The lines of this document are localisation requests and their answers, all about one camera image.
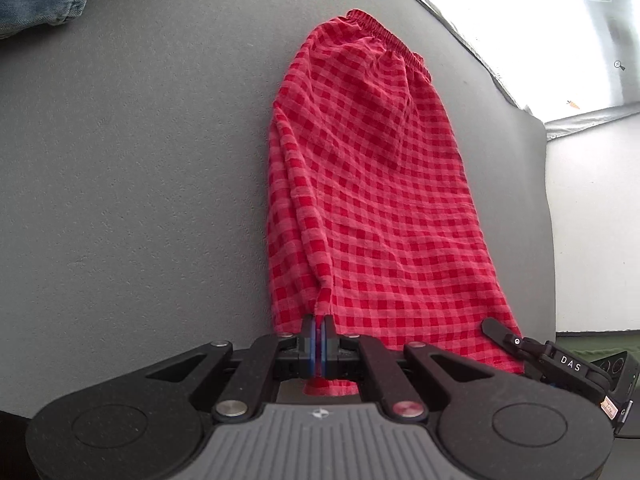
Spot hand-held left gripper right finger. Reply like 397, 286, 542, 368
319, 315, 503, 420

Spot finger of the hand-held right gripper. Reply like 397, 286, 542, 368
481, 318, 552, 362

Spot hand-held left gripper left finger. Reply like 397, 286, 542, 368
125, 315, 318, 421

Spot red checked shorts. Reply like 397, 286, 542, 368
265, 8, 526, 397

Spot green cloth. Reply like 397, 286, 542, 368
556, 331, 640, 367

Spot grey table mat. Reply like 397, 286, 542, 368
0, 0, 558, 421

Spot white printed sheet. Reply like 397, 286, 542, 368
370, 0, 640, 141

